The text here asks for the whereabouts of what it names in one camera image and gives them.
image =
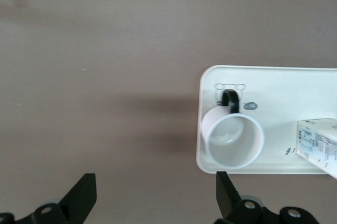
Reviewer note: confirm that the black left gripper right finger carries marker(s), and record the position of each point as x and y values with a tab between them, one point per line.
226	197

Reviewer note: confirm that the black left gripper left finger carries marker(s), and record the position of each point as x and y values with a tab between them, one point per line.
76	197

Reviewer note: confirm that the blue white milk carton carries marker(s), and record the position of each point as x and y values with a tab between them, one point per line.
321	145

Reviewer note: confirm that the cream rabbit print tray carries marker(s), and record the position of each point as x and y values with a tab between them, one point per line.
276	89

